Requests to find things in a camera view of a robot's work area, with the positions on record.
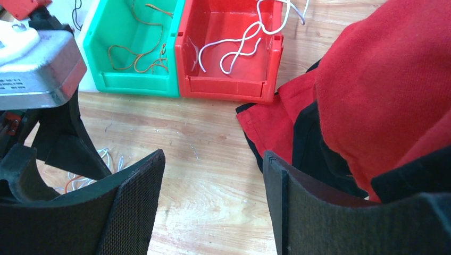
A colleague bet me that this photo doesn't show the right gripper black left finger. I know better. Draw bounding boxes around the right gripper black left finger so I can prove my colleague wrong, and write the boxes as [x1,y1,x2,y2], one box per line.
[1,149,165,254]

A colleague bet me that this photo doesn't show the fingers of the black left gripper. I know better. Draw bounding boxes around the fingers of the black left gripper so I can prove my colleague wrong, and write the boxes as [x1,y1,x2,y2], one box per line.
[32,90,111,180]

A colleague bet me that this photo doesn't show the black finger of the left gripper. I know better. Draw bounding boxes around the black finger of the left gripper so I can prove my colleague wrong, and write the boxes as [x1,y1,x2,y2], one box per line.
[1,144,59,203]

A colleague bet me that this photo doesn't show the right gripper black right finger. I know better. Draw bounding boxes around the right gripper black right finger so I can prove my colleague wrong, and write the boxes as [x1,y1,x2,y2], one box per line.
[263,151,450,254]

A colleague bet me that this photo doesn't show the cable pile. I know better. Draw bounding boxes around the cable pile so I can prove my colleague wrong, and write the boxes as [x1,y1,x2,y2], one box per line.
[53,147,128,194]

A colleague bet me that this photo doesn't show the green bin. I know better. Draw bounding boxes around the green bin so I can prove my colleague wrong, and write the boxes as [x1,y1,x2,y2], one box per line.
[83,1,185,97]

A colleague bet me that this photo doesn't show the white bin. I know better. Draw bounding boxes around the white bin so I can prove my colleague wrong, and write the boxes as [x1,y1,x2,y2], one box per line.
[49,0,103,94]

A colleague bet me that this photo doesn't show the red garment on hanger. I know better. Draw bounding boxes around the red garment on hanger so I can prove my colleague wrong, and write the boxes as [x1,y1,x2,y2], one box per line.
[236,0,451,203]

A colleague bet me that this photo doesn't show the red bin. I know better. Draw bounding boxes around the red bin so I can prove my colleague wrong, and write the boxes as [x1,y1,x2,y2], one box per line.
[175,0,283,103]

